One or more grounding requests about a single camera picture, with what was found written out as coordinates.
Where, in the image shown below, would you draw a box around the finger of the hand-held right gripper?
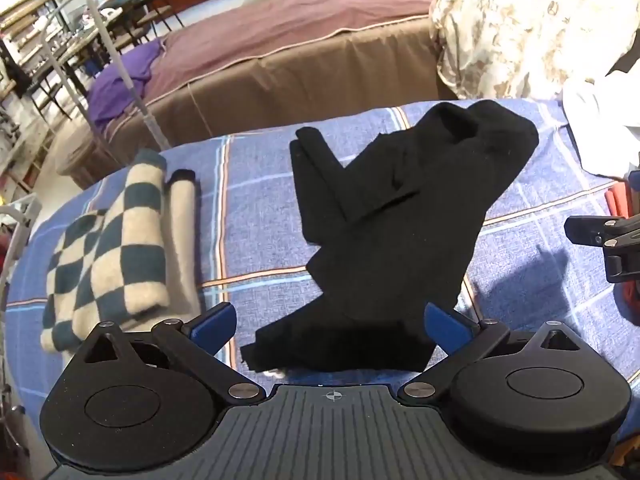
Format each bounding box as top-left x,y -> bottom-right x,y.
564,214 -> 640,286

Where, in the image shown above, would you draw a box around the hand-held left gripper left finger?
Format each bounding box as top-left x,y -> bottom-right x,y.
72,302 -> 263,407

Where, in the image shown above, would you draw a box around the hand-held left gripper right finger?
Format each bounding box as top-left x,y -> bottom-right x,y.
398,302 -> 590,404

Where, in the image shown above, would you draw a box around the black pants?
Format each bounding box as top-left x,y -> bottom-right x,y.
240,100 -> 541,375

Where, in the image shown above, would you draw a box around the red cloth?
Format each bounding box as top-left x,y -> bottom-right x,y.
602,180 -> 640,321

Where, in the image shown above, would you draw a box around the white cloth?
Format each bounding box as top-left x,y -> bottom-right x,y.
560,67 -> 640,178

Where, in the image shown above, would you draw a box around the cream floral duvet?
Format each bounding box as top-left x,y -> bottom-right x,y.
387,0 -> 640,101

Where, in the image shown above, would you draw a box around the white curved pole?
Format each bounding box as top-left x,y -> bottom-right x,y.
40,0 -> 246,171

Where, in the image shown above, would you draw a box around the purple cloth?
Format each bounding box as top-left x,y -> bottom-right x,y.
87,37 -> 166,128

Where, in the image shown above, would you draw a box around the black chair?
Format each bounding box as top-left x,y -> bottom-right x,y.
117,0 -> 183,41
25,62 -> 73,121

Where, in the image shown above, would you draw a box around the mauve bedspread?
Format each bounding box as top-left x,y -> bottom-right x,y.
140,0 -> 441,106

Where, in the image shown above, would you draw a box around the dining table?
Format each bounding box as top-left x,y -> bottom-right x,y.
27,10 -> 126,91

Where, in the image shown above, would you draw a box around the white wire rack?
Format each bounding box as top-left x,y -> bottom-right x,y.
0,192 -> 43,281

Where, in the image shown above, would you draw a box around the wall shelf with goods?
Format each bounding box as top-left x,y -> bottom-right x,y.
0,0 -> 58,71

